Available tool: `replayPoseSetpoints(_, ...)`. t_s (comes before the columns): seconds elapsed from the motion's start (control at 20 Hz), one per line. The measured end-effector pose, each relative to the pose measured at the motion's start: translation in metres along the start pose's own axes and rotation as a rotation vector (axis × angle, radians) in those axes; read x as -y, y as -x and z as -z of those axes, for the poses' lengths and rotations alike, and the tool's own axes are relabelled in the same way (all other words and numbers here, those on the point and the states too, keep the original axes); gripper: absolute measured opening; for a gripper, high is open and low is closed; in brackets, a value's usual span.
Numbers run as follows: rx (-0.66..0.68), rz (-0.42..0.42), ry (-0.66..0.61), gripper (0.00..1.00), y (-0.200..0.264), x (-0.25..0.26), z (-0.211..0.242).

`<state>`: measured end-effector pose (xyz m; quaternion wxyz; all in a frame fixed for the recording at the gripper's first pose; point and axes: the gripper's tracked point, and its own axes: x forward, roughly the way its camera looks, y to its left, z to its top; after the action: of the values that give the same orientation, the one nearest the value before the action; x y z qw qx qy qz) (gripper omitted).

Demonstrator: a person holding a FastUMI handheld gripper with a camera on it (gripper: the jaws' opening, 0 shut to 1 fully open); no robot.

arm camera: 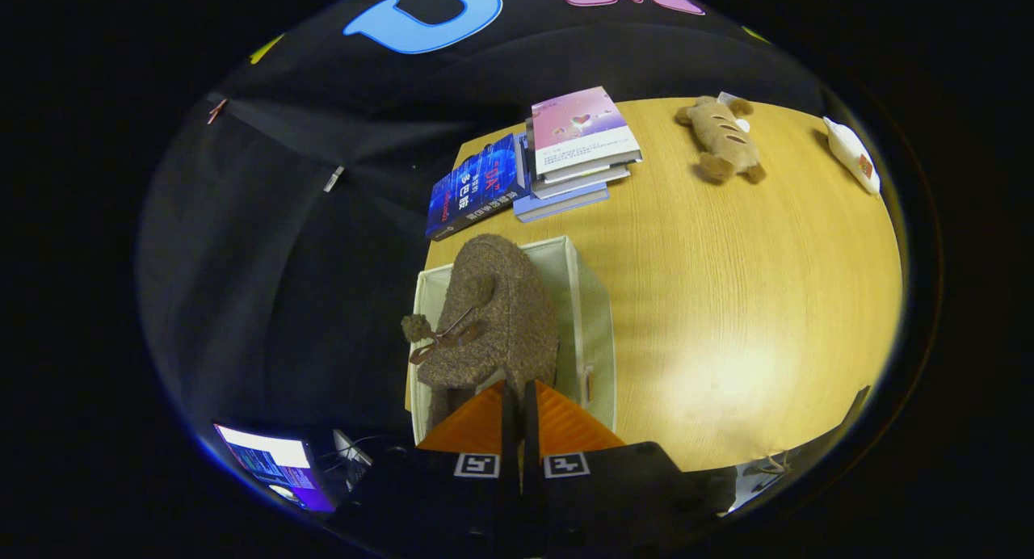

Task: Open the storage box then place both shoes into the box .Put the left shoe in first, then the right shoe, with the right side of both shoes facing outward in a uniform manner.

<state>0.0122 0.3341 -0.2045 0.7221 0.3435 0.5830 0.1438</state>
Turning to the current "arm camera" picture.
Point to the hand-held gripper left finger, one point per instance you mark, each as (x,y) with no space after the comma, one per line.
(509,502)

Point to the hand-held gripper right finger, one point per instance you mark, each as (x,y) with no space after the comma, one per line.
(531,502)

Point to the brown fuzzy shoe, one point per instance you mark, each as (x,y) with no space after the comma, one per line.
(501,325)

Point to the pale green fabric storage box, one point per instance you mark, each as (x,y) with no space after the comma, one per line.
(598,325)

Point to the white plastic device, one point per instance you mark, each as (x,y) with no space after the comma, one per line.
(353,454)

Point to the computer monitor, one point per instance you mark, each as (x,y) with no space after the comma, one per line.
(271,462)

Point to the light blue book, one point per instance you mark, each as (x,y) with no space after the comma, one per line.
(565,203)

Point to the dark blue book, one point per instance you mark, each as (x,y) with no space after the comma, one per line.
(477,187)

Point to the thin white book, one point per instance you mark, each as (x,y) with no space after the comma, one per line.
(586,181)

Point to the black backdrop cloth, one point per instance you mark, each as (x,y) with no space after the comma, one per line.
(283,260)

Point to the white clip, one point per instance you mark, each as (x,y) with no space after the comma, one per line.
(334,178)

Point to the pink cover book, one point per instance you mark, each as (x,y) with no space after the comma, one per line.
(577,123)

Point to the brown plush toy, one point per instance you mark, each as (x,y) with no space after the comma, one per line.
(723,139)

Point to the white pouch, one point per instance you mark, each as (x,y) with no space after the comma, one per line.
(852,155)

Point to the pink clip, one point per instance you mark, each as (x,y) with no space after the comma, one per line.
(216,111)

